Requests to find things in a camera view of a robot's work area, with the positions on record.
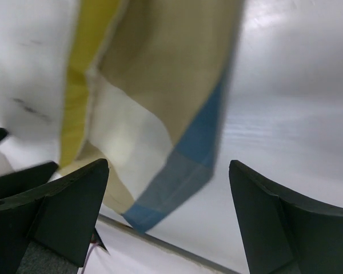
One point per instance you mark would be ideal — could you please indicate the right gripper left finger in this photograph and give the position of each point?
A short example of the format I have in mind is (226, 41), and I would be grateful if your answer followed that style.
(48, 229)

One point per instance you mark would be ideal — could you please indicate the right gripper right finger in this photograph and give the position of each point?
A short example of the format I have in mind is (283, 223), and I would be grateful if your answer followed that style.
(283, 230)

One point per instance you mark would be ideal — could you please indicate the blue beige checked pillowcase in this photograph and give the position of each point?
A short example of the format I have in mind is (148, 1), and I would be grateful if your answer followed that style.
(158, 104)

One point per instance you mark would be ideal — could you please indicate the white pillow yellow edge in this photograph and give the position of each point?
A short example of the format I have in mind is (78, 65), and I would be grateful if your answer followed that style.
(49, 57)

